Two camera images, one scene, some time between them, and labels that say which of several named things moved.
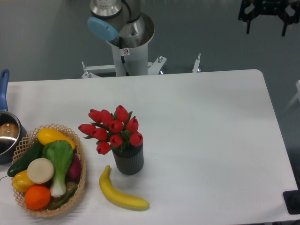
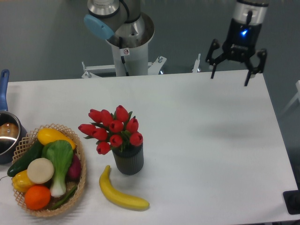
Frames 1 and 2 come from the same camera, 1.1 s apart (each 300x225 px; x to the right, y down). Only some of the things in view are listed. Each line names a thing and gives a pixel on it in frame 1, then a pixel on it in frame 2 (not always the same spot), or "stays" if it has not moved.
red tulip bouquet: x=109 y=130 stays
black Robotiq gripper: x=270 y=7 to x=242 y=41
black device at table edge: x=292 y=199 stays
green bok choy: x=61 y=153 stays
